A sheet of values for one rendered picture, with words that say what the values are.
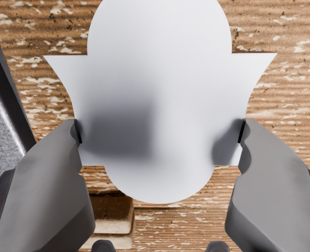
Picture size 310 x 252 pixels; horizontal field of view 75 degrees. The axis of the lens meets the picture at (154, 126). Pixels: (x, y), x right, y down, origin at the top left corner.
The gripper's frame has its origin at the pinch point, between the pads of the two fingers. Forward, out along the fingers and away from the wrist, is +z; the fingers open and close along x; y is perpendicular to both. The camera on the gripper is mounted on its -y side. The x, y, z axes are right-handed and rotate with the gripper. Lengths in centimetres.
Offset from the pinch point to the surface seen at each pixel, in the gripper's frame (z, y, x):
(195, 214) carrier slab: 1.1, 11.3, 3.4
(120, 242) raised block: -1.6, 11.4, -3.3
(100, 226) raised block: -1.5, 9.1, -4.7
